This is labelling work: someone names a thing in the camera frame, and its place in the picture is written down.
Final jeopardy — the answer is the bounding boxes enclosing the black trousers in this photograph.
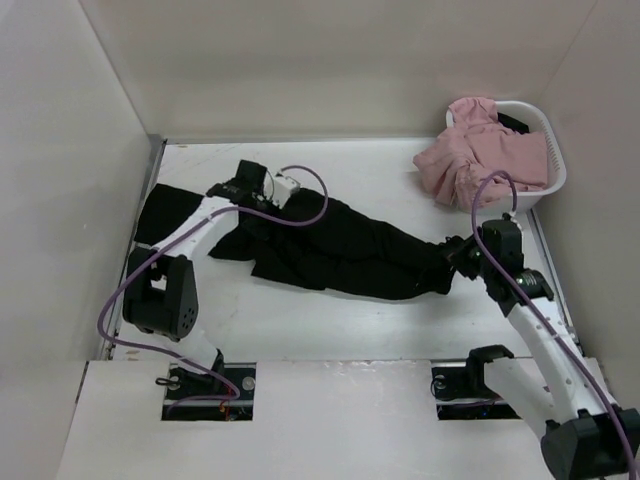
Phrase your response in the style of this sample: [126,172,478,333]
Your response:
[133,183,459,302]

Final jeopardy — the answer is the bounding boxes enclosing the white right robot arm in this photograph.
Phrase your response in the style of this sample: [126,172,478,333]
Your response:
[444,214,639,479]

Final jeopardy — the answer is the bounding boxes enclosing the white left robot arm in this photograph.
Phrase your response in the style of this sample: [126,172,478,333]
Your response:
[123,160,269,399]

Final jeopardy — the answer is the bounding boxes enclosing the pink trousers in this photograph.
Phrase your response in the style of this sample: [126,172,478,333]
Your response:
[413,97,548,211]

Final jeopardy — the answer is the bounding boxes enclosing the white laundry basket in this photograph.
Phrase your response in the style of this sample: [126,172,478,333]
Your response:
[445,100,567,211]

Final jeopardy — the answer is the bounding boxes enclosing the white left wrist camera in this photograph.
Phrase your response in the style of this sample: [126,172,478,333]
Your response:
[268,175,301,208]

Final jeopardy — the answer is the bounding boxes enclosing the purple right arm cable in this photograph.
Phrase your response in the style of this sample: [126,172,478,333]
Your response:
[470,170,632,480]

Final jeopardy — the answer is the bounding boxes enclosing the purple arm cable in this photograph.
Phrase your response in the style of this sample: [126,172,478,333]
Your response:
[96,164,330,361]
[470,170,632,480]

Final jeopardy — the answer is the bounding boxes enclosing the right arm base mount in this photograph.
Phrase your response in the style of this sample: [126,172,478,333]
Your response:
[430,362,520,421]

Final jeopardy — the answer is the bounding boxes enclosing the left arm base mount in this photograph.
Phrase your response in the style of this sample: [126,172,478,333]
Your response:
[155,363,257,422]

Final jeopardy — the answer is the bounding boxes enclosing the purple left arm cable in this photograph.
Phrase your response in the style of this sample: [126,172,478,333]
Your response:
[96,164,330,361]

